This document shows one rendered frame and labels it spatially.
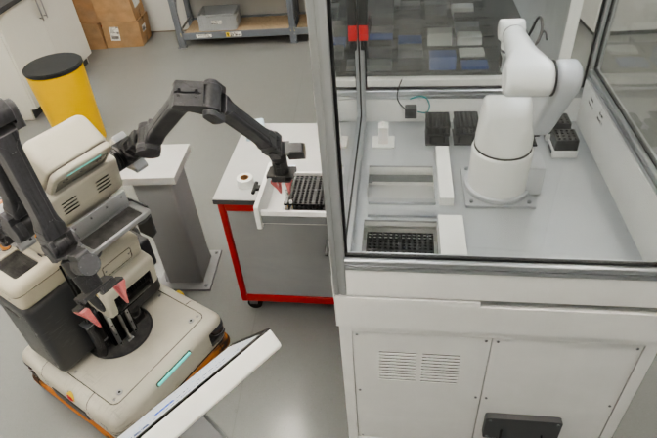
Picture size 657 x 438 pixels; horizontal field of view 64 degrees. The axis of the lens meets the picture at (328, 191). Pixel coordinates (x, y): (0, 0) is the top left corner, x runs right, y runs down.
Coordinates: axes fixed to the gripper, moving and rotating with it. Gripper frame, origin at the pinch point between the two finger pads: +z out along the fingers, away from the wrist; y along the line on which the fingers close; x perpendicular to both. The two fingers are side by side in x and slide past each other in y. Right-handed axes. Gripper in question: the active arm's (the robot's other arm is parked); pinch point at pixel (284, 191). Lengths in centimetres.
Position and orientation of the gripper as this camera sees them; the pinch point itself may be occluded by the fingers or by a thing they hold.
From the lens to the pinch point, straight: 197.6
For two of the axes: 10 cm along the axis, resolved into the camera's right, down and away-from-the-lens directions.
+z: 1.0, 7.9, 6.0
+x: -1.7, 6.1, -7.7
